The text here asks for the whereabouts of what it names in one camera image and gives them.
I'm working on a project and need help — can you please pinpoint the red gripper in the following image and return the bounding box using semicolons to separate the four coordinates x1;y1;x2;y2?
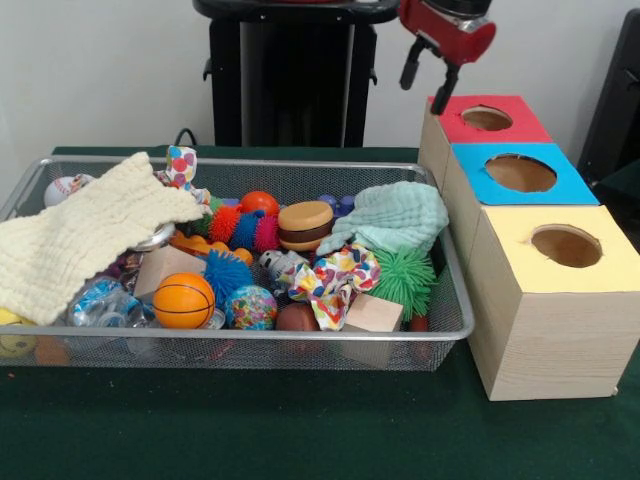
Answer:
398;0;498;116

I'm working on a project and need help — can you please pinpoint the mint green waffle cloth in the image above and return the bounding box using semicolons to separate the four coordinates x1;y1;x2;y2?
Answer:
315;180;450;257

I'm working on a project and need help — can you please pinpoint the striped wooden burger toy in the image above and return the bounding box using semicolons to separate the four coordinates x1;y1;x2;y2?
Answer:
277;200;335;252

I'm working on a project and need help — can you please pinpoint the cream waffle cloth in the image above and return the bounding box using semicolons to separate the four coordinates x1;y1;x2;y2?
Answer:
0;151;205;326

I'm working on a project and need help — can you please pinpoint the wooden three-hole box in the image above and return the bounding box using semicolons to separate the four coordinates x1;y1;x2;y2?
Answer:
417;94;640;402

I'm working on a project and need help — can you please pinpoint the black stand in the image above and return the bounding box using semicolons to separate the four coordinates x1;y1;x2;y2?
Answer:
577;7;640;174

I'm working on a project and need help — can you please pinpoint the green spiky ball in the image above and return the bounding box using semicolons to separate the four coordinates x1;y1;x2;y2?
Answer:
372;245;439;321

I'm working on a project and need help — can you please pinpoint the dark green tablecloth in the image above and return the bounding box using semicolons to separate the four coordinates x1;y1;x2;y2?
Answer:
0;144;640;480
597;162;640;201

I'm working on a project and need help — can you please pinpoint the colourful patterned cloth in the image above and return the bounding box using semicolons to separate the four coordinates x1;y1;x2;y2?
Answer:
287;243;382;332

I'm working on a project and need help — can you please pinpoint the plain wooden cube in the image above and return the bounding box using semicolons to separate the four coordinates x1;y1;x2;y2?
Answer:
343;294;405;334

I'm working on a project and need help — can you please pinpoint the brown football toy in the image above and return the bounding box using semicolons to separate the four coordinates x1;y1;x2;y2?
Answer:
274;303;321;332

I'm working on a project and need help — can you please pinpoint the blue spiky ball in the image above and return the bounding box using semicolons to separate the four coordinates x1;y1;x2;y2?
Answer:
202;249;255;309

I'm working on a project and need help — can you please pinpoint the globe print ball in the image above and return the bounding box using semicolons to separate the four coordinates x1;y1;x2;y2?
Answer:
223;284;279;331

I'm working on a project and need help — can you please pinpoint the orange basketball toy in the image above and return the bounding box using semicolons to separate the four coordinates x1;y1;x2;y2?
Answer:
152;272;216;330

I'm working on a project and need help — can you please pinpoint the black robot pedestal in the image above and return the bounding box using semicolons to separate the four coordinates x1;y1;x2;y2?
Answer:
192;0;404;148

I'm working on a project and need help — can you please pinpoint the shallow wire mesh bin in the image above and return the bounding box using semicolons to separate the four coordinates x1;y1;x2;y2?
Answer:
0;154;476;374

